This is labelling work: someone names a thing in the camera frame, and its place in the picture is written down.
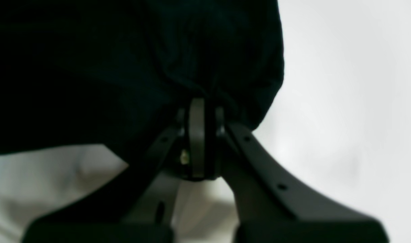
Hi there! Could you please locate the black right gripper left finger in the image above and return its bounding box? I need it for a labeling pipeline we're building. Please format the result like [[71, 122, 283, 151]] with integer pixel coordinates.
[[22, 98, 206, 243]]

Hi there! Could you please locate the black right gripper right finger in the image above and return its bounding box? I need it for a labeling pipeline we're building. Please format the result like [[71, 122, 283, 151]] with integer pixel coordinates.
[[205, 106, 389, 243]]

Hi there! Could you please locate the black t-shirt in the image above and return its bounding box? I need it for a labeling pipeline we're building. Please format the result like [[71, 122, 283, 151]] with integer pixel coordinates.
[[0, 0, 284, 160]]

